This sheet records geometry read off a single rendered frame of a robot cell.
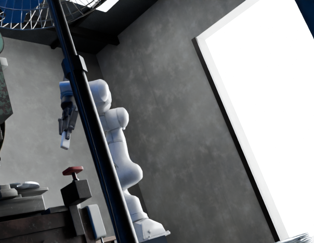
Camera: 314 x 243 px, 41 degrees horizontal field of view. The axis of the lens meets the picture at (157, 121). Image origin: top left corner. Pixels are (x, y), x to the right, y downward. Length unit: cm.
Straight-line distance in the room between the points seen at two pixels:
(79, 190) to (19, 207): 22
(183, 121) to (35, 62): 257
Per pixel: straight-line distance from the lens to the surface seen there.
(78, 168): 163
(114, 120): 222
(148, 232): 212
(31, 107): 666
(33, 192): 186
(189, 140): 665
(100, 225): 171
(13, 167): 605
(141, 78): 736
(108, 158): 97
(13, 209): 159
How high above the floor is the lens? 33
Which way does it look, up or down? 18 degrees up
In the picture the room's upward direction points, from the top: 20 degrees counter-clockwise
